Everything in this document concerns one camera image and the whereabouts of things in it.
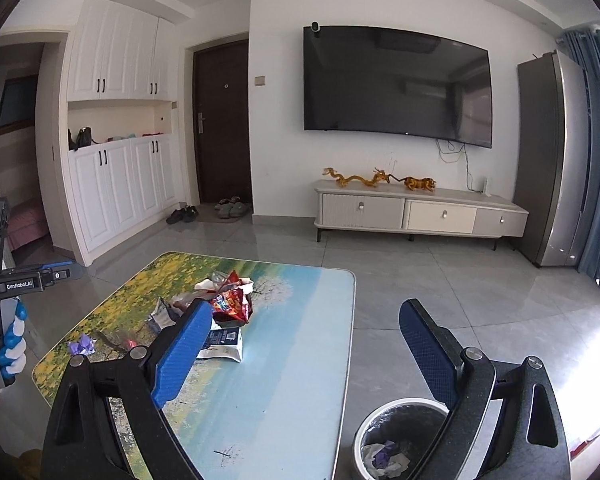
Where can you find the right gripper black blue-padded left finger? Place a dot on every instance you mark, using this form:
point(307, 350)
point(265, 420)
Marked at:
point(82, 441)

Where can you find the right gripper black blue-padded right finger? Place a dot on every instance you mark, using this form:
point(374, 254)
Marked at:
point(528, 440)

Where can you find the purple snack wrapper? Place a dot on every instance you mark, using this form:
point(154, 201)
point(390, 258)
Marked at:
point(83, 346)

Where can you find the white round trash bin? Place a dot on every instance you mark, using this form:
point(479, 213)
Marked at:
point(393, 439)

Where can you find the silver foil wrapper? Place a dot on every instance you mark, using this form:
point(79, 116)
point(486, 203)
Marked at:
point(165, 314)

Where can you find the white lower shoe cabinet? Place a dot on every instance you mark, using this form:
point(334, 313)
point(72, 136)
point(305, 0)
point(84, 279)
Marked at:
point(120, 188)

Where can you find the black bag on shelf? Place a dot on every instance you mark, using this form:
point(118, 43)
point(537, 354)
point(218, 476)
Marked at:
point(83, 139)

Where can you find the white blue snack packet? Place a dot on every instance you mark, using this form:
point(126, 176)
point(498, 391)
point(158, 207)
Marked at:
point(223, 343)

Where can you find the landscape print table mat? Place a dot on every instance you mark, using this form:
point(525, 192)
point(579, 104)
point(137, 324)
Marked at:
point(277, 414)

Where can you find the black shoes on floor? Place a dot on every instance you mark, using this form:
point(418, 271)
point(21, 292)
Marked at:
point(186, 214)

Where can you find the red snack bag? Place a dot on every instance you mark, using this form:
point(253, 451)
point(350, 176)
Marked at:
point(229, 296)

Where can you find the grey tall refrigerator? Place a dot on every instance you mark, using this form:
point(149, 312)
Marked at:
point(552, 171)

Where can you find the grey slippers at door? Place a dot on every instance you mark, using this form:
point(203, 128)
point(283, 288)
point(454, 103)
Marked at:
point(231, 208)

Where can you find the white router on cabinet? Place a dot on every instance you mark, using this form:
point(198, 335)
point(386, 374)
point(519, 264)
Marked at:
point(486, 186)

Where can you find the cream low tv cabinet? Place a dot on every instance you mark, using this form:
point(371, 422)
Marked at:
point(391, 208)

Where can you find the golden tiger figurine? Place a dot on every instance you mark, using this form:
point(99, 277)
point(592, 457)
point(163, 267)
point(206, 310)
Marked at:
point(419, 184)

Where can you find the dark brown entrance door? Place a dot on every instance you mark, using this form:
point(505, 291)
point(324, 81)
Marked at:
point(221, 122)

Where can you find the golden dragon figurine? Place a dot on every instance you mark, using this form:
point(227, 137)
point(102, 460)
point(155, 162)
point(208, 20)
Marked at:
point(379, 176)

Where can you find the white upper wall cabinet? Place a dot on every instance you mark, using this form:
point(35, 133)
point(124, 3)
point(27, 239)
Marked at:
point(121, 53)

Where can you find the large black wall television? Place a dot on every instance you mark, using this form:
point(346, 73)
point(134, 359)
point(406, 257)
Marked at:
point(385, 80)

